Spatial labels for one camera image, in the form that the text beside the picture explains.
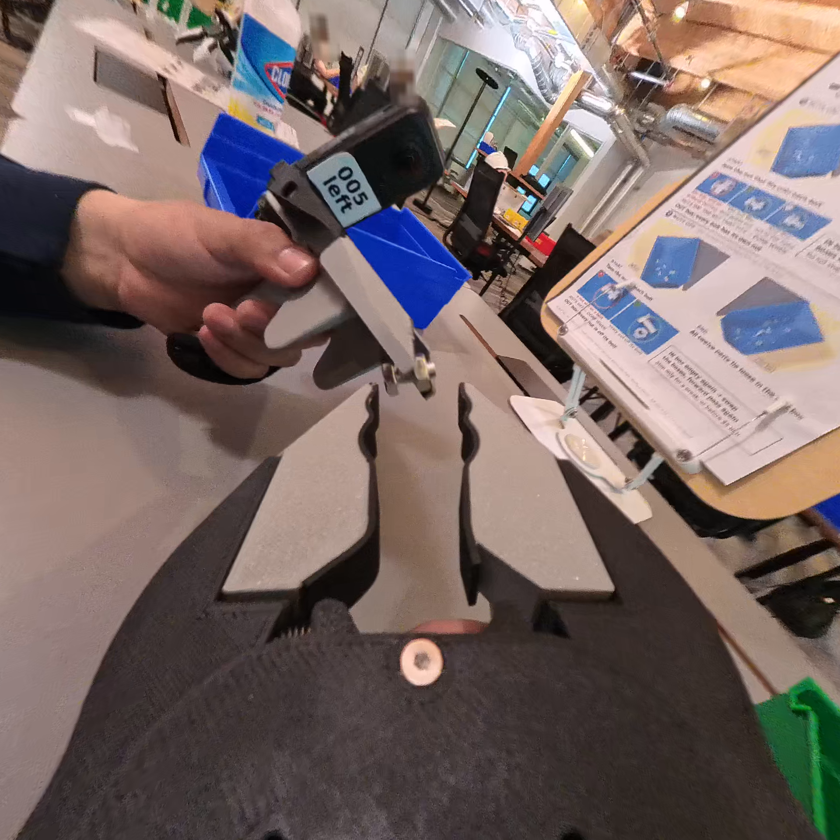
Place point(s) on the medium steel nut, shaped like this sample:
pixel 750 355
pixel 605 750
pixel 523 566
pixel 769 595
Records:
pixel 425 374

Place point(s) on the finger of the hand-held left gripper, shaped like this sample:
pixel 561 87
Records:
pixel 374 302
pixel 348 361

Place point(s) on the black office chair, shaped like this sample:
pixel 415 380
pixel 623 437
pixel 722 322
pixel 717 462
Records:
pixel 476 216
pixel 551 282

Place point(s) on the wooden display board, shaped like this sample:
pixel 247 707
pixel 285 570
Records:
pixel 754 492

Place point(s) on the green plastic bin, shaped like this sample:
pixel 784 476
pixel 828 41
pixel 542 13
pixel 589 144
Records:
pixel 807 754

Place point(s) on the printed instruction sheet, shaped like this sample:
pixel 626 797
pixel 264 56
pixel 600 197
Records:
pixel 722 295

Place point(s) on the white stand base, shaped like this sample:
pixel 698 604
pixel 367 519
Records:
pixel 544 420

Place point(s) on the printed paper leaflet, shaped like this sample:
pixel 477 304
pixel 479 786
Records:
pixel 151 52

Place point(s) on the white hard hat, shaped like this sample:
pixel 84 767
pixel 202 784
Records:
pixel 495 161

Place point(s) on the black light stand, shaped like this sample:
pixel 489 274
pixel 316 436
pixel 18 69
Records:
pixel 487 75

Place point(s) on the person's left hand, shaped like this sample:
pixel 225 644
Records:
pixel 170 262

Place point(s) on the blue plastic bin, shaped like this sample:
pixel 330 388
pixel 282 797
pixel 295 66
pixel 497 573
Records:
pixel 407 269

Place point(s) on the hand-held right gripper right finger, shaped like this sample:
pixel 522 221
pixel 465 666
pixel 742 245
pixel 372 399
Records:
pixel 531 525

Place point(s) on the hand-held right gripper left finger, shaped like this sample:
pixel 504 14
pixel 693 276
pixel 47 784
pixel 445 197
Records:
pixel 308 518

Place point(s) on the yellow storage bins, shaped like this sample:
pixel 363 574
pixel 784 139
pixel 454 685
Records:
pixel 516 220

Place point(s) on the white crumpled wipe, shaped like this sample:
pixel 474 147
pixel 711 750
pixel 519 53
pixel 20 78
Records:
pixel 105 128

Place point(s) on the disinfecting wipes canister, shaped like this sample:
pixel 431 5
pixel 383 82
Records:
pixel 262 65

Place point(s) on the red storage bin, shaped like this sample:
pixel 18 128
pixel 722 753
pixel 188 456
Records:
pixel 539 249

